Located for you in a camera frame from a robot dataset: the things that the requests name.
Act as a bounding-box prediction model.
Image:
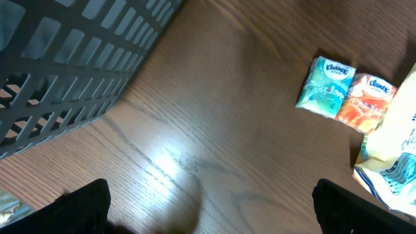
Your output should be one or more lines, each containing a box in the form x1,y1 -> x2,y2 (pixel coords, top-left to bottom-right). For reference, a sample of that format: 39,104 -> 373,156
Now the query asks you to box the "cream snack bag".
353,68 -> 415,220

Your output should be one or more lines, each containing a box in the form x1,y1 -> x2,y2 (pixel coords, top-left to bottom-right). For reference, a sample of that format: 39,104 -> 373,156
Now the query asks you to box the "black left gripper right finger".
312,179 -> 415,234

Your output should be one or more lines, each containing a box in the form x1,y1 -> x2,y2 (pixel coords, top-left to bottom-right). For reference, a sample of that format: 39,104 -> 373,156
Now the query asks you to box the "dark grey plastic basket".
1,0 -> 183,158

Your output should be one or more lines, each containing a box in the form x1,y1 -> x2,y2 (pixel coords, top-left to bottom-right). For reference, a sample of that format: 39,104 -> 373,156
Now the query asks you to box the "teal tissue box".
296,56 -> 356,119

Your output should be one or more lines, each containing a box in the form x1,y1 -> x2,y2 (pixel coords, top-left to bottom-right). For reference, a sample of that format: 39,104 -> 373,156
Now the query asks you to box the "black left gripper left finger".
1,179 -> 111,234

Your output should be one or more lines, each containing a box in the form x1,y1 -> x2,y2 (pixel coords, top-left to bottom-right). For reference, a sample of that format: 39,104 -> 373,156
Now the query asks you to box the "orange small packet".
335,73 -> 397,135

